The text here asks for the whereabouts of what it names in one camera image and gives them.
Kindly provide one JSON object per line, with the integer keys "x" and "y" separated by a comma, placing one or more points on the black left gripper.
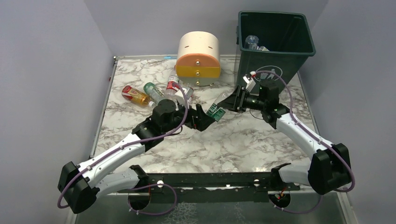
{"x": 194, "y": 118}

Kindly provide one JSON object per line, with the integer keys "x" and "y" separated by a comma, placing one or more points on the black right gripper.
{"x": 241, "y": 100}

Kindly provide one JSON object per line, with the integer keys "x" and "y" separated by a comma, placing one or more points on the clear bottle dark green label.
{"x": 215, "y": 111}

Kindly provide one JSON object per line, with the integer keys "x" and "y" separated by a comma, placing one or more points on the crushed clear bottle pink label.
{"x": 251, "y": 42}

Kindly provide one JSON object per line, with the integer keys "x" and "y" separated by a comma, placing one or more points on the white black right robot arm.
{"x": 329, "y": 168}

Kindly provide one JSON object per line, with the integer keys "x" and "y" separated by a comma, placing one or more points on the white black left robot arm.
{"x": 80, "y": 185}

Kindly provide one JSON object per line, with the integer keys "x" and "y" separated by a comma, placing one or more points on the dark green plastic bin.
{"x": 286, "y": 35}

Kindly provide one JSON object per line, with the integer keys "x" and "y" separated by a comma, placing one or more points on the clear bottle red label right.
{"x": 188, "y": 91}

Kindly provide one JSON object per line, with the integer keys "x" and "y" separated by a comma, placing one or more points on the clear bottle red label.
{"x": 188, "y": 91}
{"x": 172, "y": 85}

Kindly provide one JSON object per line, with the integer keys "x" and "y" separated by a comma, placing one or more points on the clear bottle red label left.
{"x": 172, "y": 85}

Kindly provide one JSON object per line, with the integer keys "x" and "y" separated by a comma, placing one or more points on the cream orange yellow drawer unit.
{"x": 198, "y": 59}

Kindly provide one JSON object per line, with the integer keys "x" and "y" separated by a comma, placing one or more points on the green tinted water bottle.
{"x": 154, "y": 92}

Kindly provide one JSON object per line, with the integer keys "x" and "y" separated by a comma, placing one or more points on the red label amber tea bottle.
{"x": 137, "y": 97}

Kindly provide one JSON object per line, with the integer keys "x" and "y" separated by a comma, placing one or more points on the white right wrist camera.
{"x": 250, "y": 80}

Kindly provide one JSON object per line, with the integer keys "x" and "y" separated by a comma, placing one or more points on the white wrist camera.
{"x": 250, "y": 80}
{"x": 180, "y": 97}

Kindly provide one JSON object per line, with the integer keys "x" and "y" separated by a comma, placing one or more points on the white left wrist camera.
{"x": 180, "y": 97}

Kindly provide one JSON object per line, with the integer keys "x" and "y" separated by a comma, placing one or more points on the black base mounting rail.
{"x": 208, "y": 187}

